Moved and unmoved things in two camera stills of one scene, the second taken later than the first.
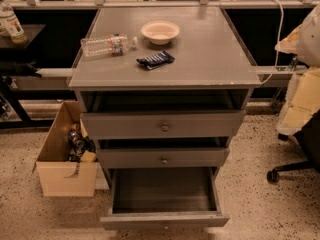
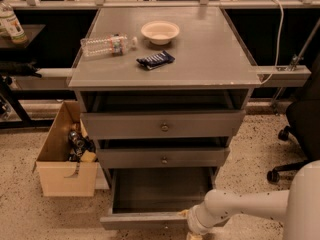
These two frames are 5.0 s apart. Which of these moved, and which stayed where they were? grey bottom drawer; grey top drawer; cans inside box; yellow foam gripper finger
Moved: yellow foam gripper finger
Stayed: grey bottom drawer; cans inside box; grey top drawer
